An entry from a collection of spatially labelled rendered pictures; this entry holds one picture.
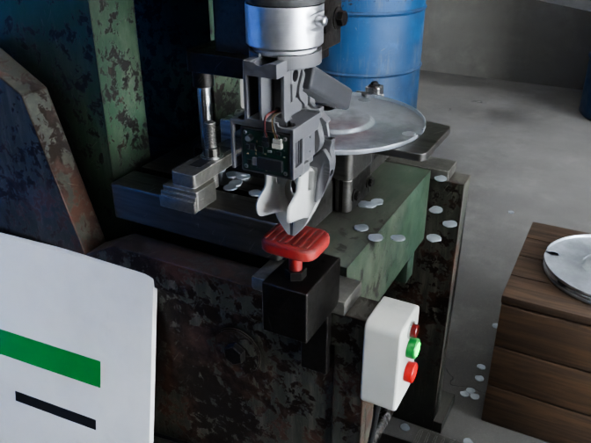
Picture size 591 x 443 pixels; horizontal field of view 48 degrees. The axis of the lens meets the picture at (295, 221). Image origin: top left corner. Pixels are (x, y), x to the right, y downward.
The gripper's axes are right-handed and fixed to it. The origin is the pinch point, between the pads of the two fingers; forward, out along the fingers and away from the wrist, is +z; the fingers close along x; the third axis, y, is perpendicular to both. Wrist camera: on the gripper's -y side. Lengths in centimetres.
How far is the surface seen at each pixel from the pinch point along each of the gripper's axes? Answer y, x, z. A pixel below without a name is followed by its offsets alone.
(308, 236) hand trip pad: -0.2, 1.5, 1.7
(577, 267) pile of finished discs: -78, 29, 41
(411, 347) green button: -7.9, 12.6, 19.0
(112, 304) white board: -4.7, -35.4, 25.7
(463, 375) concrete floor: -76, 8, 78
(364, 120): -33.5, -5.2, -1.0
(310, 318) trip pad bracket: 2.1, 3.0, 11.1
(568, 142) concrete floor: -265, 10, 78
